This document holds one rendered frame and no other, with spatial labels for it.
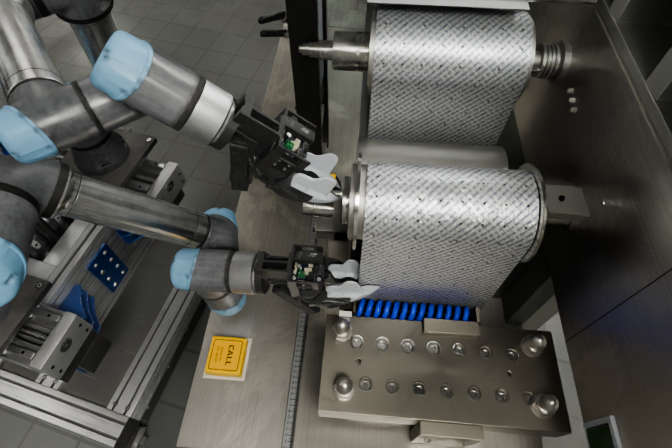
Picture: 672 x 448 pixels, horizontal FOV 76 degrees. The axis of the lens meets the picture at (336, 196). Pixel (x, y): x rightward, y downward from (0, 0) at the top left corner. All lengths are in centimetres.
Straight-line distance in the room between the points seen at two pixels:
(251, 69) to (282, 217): 196
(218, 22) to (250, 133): 285
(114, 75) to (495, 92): 54
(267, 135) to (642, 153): 45
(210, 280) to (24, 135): 35
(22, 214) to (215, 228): 34
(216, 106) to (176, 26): 290
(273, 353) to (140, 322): 96
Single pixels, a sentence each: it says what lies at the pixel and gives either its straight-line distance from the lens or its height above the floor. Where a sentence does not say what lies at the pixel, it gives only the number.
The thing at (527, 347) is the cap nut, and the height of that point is 105.
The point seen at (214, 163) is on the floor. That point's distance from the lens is 241.
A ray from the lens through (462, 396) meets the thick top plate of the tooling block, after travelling 80.
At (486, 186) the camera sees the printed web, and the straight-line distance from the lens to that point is 63.
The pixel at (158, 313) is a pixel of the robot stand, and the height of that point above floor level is 21.
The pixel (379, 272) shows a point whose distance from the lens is 73.
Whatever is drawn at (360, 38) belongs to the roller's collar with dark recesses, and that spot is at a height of 136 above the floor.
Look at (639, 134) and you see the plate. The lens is 62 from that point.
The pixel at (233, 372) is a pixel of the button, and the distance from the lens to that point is 91.
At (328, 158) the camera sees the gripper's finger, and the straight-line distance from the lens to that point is 65.
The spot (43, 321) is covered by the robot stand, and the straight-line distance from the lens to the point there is 131.
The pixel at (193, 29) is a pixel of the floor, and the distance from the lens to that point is 338.
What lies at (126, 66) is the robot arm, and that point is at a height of 149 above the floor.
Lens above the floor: 179
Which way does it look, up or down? 55 degrees down
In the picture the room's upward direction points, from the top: straight up
